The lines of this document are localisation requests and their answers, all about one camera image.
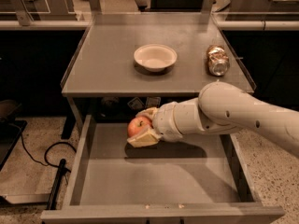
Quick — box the crushed metal can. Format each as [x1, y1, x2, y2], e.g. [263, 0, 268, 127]
[206, 45, 230, 77]

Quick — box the open grey top drawer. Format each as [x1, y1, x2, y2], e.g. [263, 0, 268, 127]
[41, 116, 284, 224]

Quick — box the red apple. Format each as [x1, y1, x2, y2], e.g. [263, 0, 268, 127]
[127, 116, 151, 137]

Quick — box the white rail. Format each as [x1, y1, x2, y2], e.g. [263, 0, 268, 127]
[0, 21, 90, 31]
[218, 21, 299, 31]

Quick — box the dark round object on shelf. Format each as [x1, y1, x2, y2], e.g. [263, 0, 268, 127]
[100, 97, 120, 117]

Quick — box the dark chair base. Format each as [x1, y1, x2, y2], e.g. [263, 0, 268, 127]
[0, 100, 27, 170]

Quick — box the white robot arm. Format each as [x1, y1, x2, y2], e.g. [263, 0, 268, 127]
[127, 81, 299, 157]

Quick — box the black bar on floor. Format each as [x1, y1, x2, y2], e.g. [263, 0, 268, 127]
[47, 159, 66, 210]

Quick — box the snack packet right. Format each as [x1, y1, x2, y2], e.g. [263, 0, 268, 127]
[146, 97, 161, 108]

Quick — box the white rail right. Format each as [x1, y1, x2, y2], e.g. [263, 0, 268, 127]
[218, 21, 299, 31]

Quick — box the snack packet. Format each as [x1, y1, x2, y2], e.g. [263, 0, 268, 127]
[127, 97, 145, 110]
[146, 97, 161, 108]

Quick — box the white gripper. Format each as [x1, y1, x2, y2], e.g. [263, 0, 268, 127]
[127, 102, 182, 147]

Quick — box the grey counter cabinet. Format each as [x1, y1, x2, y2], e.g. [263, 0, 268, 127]
[62, 13, 255, 127]

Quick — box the black floor cable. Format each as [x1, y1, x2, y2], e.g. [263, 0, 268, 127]
[8, 121, 78, 175]

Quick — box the white ceramic bowl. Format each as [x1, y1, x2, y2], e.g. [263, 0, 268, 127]
[134, 44, 178, 72]

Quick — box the snack packet left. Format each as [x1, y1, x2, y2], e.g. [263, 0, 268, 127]
[127, 97, 145, 110]

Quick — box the white rail left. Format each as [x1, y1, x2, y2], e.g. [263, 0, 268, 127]
[0, 21, 90, 31]

